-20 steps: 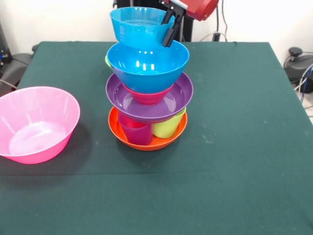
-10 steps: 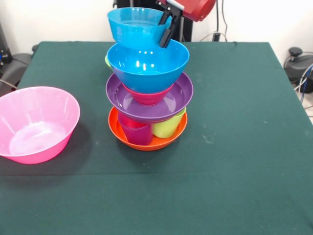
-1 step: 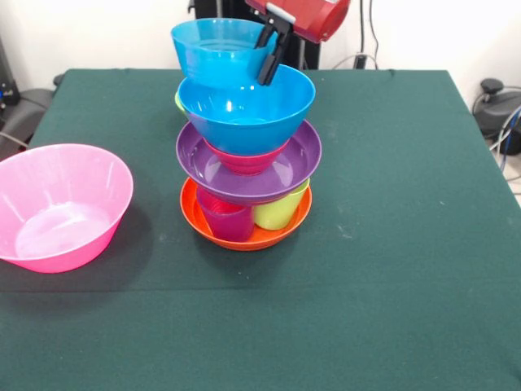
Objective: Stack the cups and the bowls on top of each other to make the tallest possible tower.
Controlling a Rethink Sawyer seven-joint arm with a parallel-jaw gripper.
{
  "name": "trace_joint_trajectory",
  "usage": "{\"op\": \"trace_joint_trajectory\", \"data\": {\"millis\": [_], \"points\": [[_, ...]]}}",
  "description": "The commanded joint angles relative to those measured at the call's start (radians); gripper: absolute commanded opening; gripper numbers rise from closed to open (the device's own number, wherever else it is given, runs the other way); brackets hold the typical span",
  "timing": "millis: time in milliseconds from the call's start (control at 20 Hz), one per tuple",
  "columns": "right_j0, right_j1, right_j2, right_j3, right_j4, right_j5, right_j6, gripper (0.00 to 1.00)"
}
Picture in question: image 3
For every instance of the small blue bowl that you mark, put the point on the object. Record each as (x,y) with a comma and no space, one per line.
(215,61)

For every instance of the large pink bowl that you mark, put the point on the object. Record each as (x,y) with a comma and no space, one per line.
(61,228)

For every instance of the small magenta bowl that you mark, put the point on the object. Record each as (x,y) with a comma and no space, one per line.
(244,163)

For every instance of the green cup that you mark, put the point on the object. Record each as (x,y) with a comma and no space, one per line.
(274,216)

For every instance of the large blue bowl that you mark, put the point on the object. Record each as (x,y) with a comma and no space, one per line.
(244,122)

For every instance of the orange bowl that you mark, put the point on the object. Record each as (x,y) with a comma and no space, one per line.
(268,240)

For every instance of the purple bowl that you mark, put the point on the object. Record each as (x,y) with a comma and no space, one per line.
(203,175)

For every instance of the purple cup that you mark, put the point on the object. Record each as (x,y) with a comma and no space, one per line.
(228,224)

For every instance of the black stand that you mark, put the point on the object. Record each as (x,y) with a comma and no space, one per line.
(6,81)

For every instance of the dark green table cloth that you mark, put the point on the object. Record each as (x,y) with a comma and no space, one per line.
(285,317)

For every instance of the green bowl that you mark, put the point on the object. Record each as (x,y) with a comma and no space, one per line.
(180,106)

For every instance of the black power plug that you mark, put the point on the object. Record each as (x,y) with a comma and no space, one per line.
(360,61)

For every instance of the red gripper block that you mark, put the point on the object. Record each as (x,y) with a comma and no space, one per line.
(313,16)

